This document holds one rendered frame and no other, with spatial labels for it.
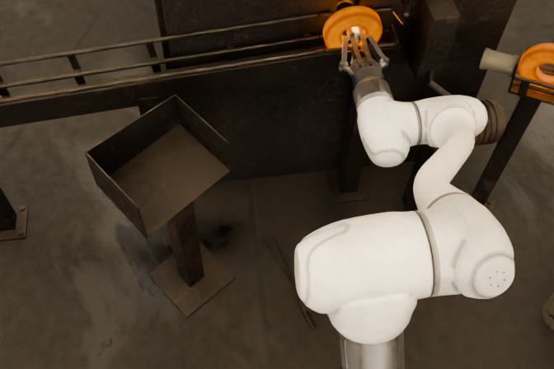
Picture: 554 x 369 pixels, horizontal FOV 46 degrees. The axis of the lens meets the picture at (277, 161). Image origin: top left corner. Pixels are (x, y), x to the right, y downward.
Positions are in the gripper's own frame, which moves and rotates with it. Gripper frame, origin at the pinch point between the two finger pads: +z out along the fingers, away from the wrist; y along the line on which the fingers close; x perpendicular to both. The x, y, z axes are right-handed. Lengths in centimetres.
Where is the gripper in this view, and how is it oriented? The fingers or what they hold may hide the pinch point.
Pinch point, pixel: (353, 27)
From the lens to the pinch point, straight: 172.1
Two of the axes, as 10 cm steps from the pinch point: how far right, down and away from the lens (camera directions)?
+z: -1.4, -8.4, 5.3
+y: 9.9, -1.0, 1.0
